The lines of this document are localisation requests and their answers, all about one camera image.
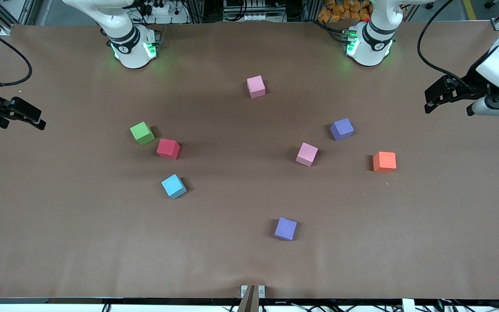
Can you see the red foam cube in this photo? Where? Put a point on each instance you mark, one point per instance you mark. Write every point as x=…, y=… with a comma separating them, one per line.
x=167, y=147

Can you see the metal equipment rack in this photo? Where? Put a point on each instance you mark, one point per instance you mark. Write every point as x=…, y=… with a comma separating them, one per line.
x=254, y=13

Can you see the orange foam cube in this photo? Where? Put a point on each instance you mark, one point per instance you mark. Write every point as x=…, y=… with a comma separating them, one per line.
x=383, y=161

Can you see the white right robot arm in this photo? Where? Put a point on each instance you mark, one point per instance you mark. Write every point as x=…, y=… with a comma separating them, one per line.
x=130, y=47

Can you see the white label tag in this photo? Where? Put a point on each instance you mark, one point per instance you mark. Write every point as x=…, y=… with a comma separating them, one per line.
x=408, y=305

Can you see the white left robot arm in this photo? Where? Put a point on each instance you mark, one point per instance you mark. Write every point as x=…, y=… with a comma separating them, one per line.
x=373, y=43

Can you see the white metal table bracket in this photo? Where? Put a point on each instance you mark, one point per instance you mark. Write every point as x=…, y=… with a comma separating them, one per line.
x=244, y=290

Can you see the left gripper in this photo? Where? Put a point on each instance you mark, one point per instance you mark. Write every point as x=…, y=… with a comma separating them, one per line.
x=476, y=89

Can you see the purple foam cube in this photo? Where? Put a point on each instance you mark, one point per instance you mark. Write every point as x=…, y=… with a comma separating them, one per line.
x=285, y=227
x=341, y=128

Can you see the pile of orange packets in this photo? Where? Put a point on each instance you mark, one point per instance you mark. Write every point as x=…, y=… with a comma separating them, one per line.
x=340, y=11

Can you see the green foam cube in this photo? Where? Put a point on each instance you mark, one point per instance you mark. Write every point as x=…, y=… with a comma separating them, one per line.
x=141, y=132

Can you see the brown table cover sheet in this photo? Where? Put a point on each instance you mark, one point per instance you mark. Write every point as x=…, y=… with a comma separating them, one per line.
x=59, y=238

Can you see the white power strip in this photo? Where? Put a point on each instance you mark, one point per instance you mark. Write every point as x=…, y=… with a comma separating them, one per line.
x=160, y=8

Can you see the pink foam cube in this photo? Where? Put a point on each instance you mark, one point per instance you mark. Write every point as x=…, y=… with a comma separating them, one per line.
x=306, y=153
x=256, y=86

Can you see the blue foam cube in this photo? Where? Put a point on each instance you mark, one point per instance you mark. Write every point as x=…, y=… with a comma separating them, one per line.
x=173, y=185

